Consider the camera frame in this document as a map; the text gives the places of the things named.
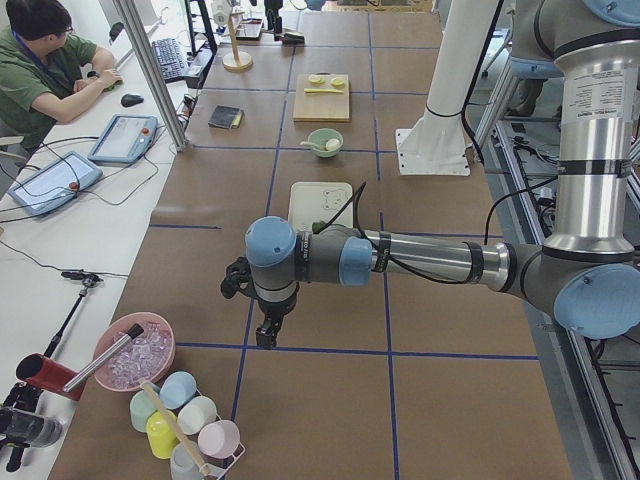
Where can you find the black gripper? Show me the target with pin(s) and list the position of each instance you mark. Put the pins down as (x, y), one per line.
(273, 9)
(273, 313)

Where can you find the white ceramic spoon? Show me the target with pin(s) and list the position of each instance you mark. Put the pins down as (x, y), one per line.
(312, 145)

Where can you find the pink bowl with ice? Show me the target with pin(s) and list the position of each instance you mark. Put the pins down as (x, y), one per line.
(147, 357)

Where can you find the light green bowl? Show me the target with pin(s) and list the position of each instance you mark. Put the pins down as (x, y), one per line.
(321, 136)

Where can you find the black framed tray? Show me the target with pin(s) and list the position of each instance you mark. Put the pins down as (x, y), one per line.
(250, 29)

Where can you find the wooden mug tree stand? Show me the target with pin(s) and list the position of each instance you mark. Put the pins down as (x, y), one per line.
(222, 14)

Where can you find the bamboo cutting board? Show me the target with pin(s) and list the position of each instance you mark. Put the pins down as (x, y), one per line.
(321, 107)

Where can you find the yellow sponge cloth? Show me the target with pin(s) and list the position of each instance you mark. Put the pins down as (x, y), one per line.
(237, 119)

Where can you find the light blue cup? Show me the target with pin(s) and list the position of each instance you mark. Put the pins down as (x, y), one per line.
(178, 389)

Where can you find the grey folded cloth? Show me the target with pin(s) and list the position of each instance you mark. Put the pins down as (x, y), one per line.
(222, 117)

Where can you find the white cup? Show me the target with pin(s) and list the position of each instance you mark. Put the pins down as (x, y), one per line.
(197, 413)

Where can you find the black keyboard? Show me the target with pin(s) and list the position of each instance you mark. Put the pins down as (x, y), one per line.
(171, 59)

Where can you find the green avocado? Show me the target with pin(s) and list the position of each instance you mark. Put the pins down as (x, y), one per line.
(318, 227)

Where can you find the pink cup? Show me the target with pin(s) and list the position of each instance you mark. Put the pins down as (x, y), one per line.
(219, 439)

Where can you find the steel scoop in ice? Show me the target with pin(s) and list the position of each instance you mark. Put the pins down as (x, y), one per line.
(91, 368)

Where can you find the white bear tray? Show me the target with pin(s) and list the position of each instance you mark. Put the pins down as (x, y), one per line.
(315, 202)

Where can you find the light green cup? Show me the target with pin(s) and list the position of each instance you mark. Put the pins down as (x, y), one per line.
(140, 409)

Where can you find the yellow cup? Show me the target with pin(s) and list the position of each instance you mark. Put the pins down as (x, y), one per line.
(161, 438)

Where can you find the grey cup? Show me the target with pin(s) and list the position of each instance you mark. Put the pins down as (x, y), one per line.
(182, 466)

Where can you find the black computer mouse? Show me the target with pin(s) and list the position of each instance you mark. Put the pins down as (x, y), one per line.
(130, 100)

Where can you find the black tripod stick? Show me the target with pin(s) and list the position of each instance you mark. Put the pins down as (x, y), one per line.
(88, 280)

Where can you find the far teach pendant tablet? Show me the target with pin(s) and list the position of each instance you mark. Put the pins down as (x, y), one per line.
(125, 139)

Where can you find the teach pendant tablet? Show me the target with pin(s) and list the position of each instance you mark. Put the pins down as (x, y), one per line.
(125, 139)
(56, 184)

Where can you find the person in green shirt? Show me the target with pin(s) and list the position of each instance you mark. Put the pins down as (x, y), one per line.
(49, 75)

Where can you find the near teach pendant tablet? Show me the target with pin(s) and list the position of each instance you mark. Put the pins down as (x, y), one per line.
(56, 184)

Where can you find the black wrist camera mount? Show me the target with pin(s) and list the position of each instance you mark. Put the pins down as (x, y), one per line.
(238, 279)

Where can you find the white wire cup rack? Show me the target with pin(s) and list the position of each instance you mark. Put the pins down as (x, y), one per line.
(221, 466)

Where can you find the aluminium frame post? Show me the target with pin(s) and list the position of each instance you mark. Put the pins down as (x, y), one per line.
(142, 47)

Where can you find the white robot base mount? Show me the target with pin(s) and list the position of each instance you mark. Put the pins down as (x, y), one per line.
(435, 145)

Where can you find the black camera on tripod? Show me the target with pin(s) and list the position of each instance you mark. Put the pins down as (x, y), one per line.
(22, 427)

